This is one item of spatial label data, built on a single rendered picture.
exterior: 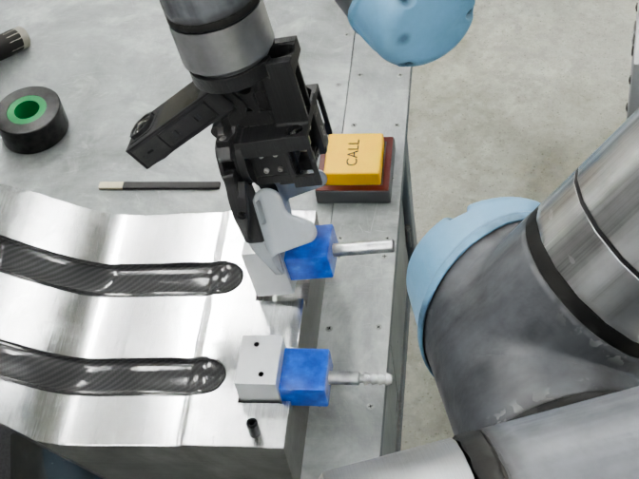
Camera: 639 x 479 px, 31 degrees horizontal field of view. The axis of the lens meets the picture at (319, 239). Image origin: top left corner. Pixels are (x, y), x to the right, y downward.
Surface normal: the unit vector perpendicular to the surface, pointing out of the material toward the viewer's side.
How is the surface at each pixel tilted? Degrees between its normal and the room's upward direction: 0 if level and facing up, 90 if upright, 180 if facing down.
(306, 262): 82
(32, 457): 59
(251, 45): 79
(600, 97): 0
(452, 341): 53
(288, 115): 82
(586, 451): 15
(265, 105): 82
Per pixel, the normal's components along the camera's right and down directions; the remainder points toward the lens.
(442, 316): -0.85, -0.18
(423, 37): 0.41, 0.67
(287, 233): -0.18, 0.54
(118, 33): -0.12, -0.62
